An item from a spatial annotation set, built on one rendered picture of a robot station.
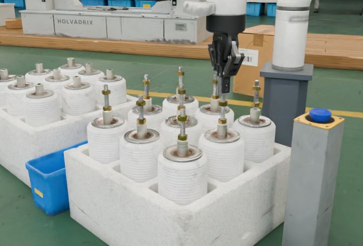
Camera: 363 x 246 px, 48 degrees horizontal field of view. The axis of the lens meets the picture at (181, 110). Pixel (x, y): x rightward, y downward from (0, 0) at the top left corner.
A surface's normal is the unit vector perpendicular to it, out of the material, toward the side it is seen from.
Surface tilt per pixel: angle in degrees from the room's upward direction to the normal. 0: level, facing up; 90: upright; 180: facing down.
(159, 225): 90
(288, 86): 90
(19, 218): 0
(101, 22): 90
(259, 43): 90
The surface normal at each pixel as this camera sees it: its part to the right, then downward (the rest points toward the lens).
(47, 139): 0.71, 0.23
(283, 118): -0.32, 0.31
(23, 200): 0.00, -0.94
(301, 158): -0.69, 0.24
